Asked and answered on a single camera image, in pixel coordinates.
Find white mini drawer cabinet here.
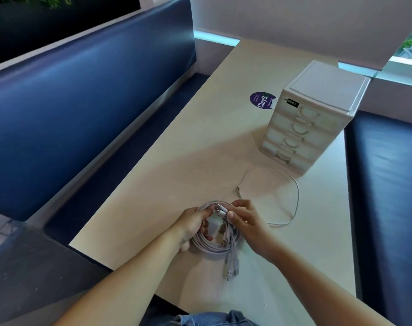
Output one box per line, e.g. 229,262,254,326
258,60,371,175

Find glass window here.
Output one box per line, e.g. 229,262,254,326
389,23,412,67

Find single thin white cable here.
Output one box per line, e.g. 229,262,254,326
234,165,300,227

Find person's left forearm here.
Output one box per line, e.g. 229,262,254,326
53,230,185,326

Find person's blue trousers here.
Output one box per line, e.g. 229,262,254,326
171,309,257,326

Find white roller blind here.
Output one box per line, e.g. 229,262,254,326
189,0,412,70

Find black planter box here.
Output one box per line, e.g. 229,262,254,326
0,0,140,68

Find person's left hand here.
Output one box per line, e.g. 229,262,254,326
168,206,215,254

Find person's right hand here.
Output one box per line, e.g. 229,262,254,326
228,199,281,265

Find white table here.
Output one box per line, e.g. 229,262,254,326
69,38,357,326

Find person's right forearm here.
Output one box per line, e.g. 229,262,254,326
267,247,395,326

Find blue padded bench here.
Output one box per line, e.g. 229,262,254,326
0,0,210,268
344,110,412,326

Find round purple sticker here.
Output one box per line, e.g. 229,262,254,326
249,91,277,110

